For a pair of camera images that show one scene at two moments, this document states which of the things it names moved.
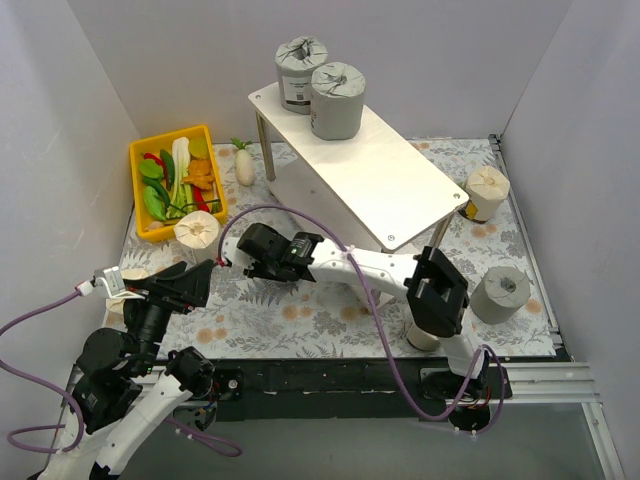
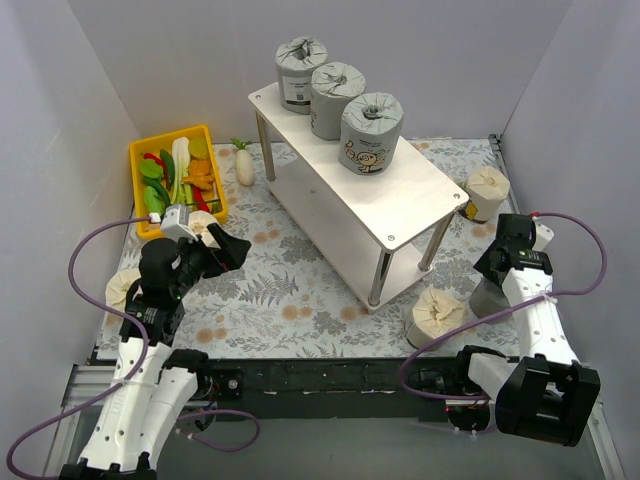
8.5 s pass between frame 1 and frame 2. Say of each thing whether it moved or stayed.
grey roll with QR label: stayed
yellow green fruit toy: stayed
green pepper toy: stayed
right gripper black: moved
